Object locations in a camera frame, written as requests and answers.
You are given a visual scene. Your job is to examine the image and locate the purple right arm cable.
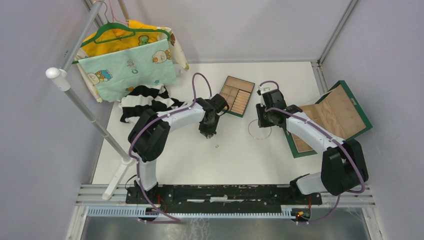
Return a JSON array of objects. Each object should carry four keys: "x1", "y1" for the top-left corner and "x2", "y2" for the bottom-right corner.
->
[{"x1": 258, "y1": 80, "x2": 367, "y2": 224}]

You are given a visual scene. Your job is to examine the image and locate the green jewelry box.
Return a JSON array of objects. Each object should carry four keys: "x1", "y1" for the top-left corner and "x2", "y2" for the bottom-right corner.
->
[{"x1": 300, "y1": 80, "x2": 373, "y2": 140}]

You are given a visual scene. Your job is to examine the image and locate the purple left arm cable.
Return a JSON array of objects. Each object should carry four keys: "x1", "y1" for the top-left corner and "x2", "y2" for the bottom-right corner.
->
[{"x1": 128, "y1": 72, "x2": 214, "y2": 224}]

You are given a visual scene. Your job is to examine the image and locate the mint cartoon print cloth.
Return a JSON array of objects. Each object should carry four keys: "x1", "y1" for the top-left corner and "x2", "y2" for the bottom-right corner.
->
[{"x1": 78, "y1": 39, "x2": 177, "y2": 102}]

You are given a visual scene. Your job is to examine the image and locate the silver clothes rack pole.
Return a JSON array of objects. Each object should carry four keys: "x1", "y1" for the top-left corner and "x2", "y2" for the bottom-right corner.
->
[{"x1": 45, "y1": 0, "x2": 136, "y2": 201}]

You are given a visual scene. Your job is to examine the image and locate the green clothes hanger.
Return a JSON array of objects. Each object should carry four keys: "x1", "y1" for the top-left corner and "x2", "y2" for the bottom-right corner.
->
[{"x1": 72, "y1": 23, "x2": 172, "y2": 70}]

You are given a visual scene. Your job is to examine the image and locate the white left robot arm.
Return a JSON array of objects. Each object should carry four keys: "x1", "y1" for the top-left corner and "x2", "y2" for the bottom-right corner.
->
[{"x1": 128, "y1": 94, "x2": 230, "y2": 204}]

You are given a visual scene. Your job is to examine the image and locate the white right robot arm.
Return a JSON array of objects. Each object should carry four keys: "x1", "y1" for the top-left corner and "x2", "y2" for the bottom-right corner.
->
[{"x1": 256, "y1": 87, "x2": 369, "y2": 204}]

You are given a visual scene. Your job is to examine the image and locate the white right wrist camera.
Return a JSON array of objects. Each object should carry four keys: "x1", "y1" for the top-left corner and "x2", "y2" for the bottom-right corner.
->
[{"x1": 257, "y1": 86, "x2": 272, "y2": 96}]

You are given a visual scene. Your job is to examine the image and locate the green jewelry tray with compartments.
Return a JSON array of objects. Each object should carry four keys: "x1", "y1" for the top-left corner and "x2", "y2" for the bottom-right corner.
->
[{"x1": 219, "y1": 76, "x2": 255, "y2": 118}]

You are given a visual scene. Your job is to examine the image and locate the black white striped cloth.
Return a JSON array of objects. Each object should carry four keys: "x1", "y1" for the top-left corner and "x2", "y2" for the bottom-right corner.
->
[{"x1": 118, "y1": 84, "x2": 188, "y2": 123}]

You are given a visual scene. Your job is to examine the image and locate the yellow cartoon garment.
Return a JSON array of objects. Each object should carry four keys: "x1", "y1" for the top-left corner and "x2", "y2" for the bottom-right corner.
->
[{"x1": 74, "y1": 20, "x2": 190, "y2": 103}]

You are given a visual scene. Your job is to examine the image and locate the white slotted cable duct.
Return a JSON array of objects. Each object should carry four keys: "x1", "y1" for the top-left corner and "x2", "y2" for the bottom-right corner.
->
[{"x1": 86, "y1": 206, "x2": 296, "y2": 220}]

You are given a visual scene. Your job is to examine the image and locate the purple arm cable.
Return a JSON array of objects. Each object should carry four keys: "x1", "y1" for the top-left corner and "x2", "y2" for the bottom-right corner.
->
[
  {"x1": 128, "y1": 72, "x2": 214, "y2": 224},
  {"x1": 258, "y1": 80, "x2": 367, "y2": 224}
]

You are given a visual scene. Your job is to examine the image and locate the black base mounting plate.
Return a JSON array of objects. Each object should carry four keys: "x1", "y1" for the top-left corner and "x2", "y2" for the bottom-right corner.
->
[{"x1": 146, "y1": 184, "x2": 323, "y2": 214}]

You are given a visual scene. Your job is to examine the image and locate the silver hoop necklace with pearls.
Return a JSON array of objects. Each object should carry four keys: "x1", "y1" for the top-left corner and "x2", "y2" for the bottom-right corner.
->
[{"x1": 247, "y1": 119, "x2": 273, "y2": 141}]

